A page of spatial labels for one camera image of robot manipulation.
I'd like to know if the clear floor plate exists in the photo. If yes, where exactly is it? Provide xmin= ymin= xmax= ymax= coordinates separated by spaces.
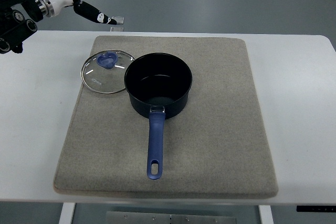
xmin=110 ymin=26 xmax=124 ymax=32
xmin=111 ymin=16 xmax=124 ymax=25

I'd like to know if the dark pot with blue handle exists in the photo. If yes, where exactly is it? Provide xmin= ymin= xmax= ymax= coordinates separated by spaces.
xmin=124 ymin=52 xmax=193 ymax=180

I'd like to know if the glass pot lid blue knob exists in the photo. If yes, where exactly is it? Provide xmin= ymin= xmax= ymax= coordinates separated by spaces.
xmin=80 ymin=50 xmax=135 ymax=94

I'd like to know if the beige fabric mat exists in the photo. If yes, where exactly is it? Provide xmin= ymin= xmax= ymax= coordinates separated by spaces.
xmin=54 ymin=36 xmax=278 ymax=199

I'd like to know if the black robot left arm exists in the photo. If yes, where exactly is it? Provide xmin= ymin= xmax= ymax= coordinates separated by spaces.
xmin=1 ymin=0 xmax=44 ymax=54

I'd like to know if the clear floor plate lower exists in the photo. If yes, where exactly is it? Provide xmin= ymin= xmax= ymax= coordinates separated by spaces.
xmin=110 ymin=26 xmax=124 ymax=32

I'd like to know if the white table leg right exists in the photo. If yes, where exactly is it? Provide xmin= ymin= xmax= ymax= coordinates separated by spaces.
xmin=258 ymin=205 xmax=274 ymax=224

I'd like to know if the black table control panel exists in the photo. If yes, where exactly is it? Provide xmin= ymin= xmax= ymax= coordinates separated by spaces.
xmin=296 ymin=205 xmax=336 ymax=213

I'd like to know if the clear floor plate upper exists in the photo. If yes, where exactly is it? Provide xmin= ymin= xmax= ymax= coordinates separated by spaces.
xmin=111 ymin=16 xmax=124 ymax=25

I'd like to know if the metal base plate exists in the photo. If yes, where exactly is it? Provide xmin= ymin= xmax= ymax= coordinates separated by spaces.
xmin=106 ymin=211 xmax=237 ymax=224

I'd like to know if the white table leg left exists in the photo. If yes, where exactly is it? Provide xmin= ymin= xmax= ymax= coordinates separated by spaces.
xmin=58 ymin=202 xmax=76 ymax=224

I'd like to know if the white table leg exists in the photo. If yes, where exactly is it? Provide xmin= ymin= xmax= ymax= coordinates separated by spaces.
xmin=58 ymin=202 xmax=76 ymax=224
xmin=258 ymin=205 xmax=274 ymax=224

